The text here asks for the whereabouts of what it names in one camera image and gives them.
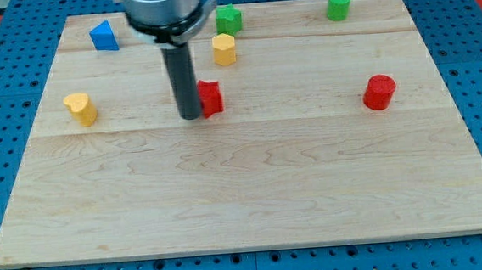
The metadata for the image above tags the green cylinder block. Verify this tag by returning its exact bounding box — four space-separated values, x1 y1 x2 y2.
326 0 350 21

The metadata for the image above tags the red cylinder block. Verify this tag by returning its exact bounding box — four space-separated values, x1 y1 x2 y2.
362 74 396 110

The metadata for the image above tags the yellow heart block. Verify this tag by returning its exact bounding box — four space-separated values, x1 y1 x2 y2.
63 93 98 127

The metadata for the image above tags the light wooden board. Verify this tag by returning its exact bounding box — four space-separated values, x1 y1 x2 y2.
0 0 482 269

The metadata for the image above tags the red star block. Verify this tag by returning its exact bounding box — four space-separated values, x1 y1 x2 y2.
197 80 224 119

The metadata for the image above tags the yellow hexagon block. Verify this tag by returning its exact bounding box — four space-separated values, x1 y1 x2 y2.
211 33 237 66

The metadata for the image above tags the blue triangle block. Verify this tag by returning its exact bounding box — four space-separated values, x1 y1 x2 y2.
89 20 120 51

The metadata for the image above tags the green star block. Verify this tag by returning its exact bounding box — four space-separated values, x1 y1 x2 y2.
215 3 243 36

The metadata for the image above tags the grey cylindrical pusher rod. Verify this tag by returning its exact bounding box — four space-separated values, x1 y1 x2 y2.
161 43 202 120

